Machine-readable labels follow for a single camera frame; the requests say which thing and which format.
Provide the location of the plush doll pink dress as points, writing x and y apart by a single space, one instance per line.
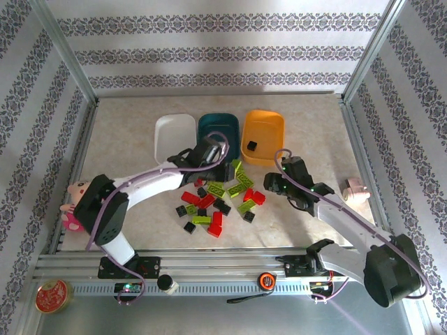
78 188

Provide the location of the red lego brick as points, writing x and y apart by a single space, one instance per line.
217 218
258 197
206 201
214 230
190 197
198 182
248 194

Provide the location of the green lego brick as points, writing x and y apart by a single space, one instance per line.
245 207
241 173
236 190
191 209
246 179
201 220
237 164
216 188

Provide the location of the orange plastic container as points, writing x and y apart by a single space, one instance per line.
265 132

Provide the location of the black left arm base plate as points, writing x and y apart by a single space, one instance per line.
150 267

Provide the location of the pale pink toy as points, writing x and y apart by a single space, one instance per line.
356 188

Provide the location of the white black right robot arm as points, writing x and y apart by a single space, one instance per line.
349 223

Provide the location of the aluminium mounting rail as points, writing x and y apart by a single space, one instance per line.
227 261

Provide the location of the black orange tape measure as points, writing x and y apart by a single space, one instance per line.
267 281

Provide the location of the white plastic container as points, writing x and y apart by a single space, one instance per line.
171 136

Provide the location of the black lego brick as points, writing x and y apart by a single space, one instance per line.
251 146
202 192
181 211
222 206
249 216
202 212
189 227

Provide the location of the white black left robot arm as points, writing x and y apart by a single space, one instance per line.
150 181

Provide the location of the red round tin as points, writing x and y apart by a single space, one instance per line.
52 296

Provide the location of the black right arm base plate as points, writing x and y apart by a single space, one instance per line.
291 268

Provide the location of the aluminium frame side rail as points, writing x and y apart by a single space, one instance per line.
83 139
354 139

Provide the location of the black circuit board with LEDs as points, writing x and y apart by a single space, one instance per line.
129 288

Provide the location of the teal plastic container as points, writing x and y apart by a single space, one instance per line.
218 122

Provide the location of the aluminium frame post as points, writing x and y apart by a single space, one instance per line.
371 52
66 52

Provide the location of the black knob white base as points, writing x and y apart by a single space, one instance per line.
166 281

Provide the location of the aluminium frame cross rail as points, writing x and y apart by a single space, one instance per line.
209 93

